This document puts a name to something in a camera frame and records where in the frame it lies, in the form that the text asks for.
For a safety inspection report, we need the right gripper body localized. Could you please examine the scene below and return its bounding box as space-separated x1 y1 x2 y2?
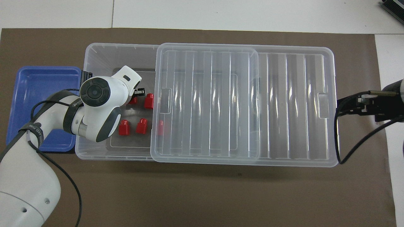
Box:
374 80 404 123

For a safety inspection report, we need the clear plastic box lid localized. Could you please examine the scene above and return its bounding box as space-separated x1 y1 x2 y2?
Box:
150 43 340 168

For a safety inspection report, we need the clear plastic storage box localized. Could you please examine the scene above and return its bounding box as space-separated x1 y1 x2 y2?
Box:
75 43 260 161

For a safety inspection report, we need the blue plastic tray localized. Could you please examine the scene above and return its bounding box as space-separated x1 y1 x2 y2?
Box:
6 66 84 154

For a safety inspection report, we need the black ribbed device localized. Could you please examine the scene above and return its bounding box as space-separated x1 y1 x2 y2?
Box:
380 0 404 21

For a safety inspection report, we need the black cable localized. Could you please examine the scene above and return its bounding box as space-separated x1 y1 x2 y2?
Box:
0 89 83 227
335 90 404 165

